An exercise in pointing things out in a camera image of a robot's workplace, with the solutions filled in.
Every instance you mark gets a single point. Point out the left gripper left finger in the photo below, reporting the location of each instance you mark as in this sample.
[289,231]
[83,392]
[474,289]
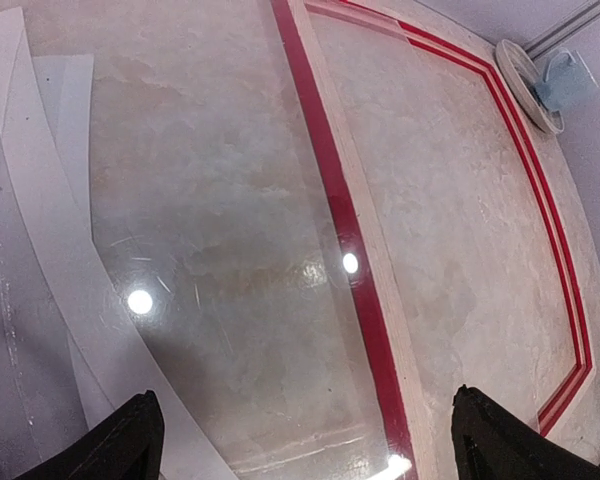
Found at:
[128,444]

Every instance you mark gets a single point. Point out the clear acrylic sheet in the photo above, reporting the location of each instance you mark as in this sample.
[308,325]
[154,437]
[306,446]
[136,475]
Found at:
[213,197]

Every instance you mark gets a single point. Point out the right aluminium post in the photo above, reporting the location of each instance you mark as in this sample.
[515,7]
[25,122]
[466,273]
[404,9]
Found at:
[583,16]

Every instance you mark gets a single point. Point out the white patterned plate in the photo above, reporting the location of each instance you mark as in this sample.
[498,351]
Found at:
[520,74]

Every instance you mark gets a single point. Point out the light blue mug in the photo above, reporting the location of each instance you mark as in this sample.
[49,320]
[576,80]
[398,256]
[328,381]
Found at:
[566,81]

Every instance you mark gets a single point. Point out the white mat board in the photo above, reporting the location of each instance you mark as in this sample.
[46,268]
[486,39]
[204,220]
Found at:
[103,331]

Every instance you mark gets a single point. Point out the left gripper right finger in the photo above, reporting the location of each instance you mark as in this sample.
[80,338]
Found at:
[491,443]

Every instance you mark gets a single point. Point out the red wooden picture frame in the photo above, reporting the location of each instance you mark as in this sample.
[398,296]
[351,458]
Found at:
[474,265]

